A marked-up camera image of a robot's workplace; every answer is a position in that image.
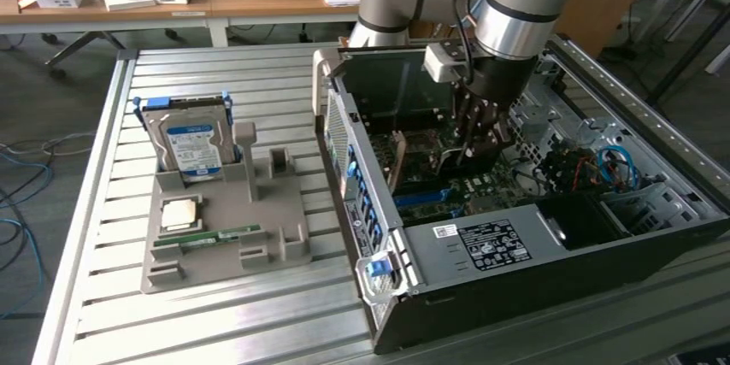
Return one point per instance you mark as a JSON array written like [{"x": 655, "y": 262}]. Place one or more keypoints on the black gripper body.
[{"x": 502, "y": 78}]

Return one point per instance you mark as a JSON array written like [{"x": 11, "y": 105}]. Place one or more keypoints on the perforated metal disk bay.
[{"x": 542, "y": 134}]

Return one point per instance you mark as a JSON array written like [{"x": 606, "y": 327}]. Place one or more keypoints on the green motherboard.
[{"x": 490, "y": 187}]

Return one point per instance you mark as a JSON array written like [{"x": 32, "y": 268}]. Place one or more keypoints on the blue expansion slot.
[{"x": 422, "y": 199}]

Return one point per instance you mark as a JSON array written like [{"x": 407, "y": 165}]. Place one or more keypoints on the grey power supply unit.
[{"x": 439, "y": 254}]

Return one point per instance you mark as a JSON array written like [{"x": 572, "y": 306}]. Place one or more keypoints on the open black PC case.
[{"x": 512, "y": 296}]

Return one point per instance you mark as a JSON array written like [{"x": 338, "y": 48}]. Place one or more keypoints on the grey parts rack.
[{"x": 228, "y": 211}]

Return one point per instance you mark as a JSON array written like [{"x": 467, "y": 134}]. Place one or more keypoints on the green RAM stick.
[{"x": 228, "y": 234}]

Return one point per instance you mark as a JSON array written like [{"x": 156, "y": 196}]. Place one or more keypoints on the hard disk with blue carrier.
[{"x": 188, "y": 143}]

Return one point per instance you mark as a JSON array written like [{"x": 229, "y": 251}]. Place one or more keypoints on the silver CPU chip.
[{"x": 177, "y": 213}]

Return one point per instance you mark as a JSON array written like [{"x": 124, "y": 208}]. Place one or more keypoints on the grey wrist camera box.
[{"x": 442, "y": 63}]

